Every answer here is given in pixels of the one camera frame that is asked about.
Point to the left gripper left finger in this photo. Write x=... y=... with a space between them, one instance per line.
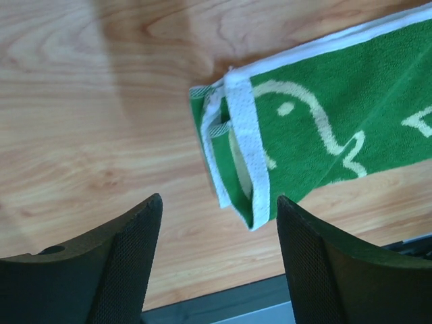
x=100 y=276

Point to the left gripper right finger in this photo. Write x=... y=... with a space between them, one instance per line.
x=335 y=277

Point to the green frog pattern towel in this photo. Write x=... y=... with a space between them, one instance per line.
x=350 y=104

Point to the aluminium front rail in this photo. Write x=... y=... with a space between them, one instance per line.
x=263 y=301

